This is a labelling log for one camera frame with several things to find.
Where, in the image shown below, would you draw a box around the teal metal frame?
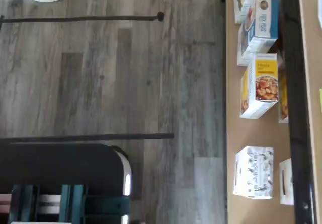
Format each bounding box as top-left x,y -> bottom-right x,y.
9,183 -> 131,224

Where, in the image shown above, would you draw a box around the thin black pole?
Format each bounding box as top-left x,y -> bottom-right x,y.
0,12 -> 165,24
0,132 -> 175,144

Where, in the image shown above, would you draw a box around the black robot cart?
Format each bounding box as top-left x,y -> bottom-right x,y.
0,143 -> 133,224

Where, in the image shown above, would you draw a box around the blue and white box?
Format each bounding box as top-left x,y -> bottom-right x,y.
237,22 -> 255,66
245,0 -> 280,56

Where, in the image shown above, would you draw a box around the white floral print box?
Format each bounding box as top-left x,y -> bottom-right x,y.
278,158 -> 294,206
233,145 -> 274,199

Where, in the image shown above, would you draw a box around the green and white box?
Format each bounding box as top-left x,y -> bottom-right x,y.
240,0 -> 274,22
233,0 -> 249,25

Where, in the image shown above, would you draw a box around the yellow cereal box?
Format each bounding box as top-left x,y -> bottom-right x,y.
240,53 -> 279,120
278,65 -> 289,124

